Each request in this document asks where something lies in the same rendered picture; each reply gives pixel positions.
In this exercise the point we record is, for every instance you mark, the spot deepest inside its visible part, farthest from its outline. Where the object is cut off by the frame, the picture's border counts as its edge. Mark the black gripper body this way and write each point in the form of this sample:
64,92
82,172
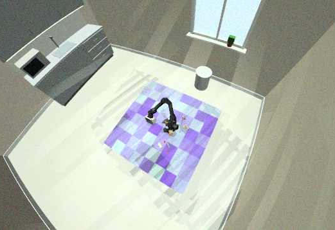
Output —
169,128

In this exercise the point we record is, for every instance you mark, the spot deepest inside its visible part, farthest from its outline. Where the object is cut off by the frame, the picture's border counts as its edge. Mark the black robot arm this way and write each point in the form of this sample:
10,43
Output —
172,115

